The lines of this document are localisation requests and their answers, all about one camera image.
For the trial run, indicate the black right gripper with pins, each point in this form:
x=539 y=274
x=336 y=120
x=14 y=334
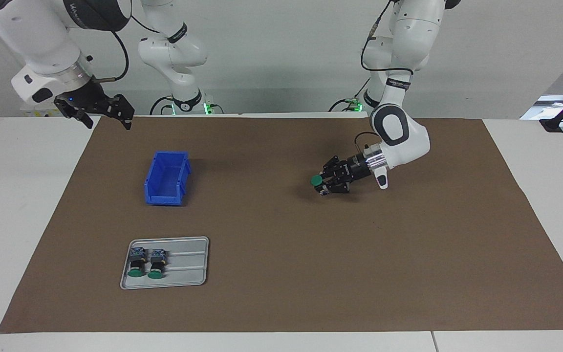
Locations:
x=88 y=97

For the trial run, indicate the brown table mat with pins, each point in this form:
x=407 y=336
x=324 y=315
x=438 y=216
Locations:
x=311 y=269

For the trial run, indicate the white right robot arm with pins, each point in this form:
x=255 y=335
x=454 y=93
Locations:
x=37 y=34

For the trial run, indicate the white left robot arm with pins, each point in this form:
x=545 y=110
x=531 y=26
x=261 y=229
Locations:
x=408 y=142

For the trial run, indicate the white plastic bags pile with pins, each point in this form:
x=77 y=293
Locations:
x=535 y=110

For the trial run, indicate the green push button switch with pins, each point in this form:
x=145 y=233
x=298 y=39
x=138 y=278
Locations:
x=137 y=263
x=316 y=181
x=157 y=264

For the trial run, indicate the white background box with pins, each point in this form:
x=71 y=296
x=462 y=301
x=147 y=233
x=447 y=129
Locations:
x=37 y=111

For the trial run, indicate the blue plastic bin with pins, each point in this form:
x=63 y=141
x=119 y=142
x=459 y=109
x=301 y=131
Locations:
x=166 y=183

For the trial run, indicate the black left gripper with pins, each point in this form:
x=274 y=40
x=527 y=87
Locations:
x=352 y=170

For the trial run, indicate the grey metal tray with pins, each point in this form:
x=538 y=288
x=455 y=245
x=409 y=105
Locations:
x=188 y=264

